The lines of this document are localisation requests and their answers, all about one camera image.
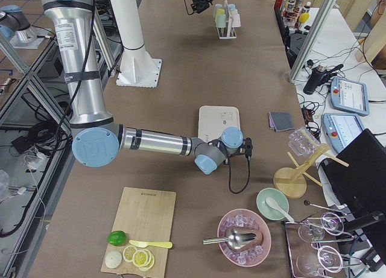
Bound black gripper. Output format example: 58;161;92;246
191;0;214;14
231;137;253;158

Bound cream rabbit tray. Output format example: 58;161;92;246
198;106;241;142

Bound green cup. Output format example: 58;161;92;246
215;13;226;29

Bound yellow cup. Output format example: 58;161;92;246
214;8;225;21

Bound cream white cup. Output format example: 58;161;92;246
230;8;238;16

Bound pink cup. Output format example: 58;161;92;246
232;14;241;28

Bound wooden cup tree stand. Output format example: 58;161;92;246
273;144;349;198

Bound purple cloth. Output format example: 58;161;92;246
268;112;276;130

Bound grey folded cloth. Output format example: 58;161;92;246
271;112;294;132

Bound white ceramic spoon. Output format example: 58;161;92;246
265;197;295;224

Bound green bowl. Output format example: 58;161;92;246
256;188;290;221

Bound pink bowl of ice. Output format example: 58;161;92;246
217;209;271;267

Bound metal ice scoop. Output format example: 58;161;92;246
203;227;262;251

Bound teach pendant tablet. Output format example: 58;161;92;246
330;77;370;116
322;113;365;153

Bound black water bottle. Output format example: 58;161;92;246
303;67;328;95

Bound bamboo cutting board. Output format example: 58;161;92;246
101;187;176;277

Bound yellow plastic knife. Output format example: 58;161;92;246
128;239;173;249

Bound lemon slices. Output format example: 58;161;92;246
122;245;155;271

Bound green lime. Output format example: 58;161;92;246
107;230;127;247

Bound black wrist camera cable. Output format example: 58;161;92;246
224;145;252;194

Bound white wire cup rack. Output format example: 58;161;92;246
214;0;237;40

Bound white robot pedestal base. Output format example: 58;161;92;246
110;0;162;88

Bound wire glass rack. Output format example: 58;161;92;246
284;200;370;277

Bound aluminium frame post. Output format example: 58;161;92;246
288;0;336;83

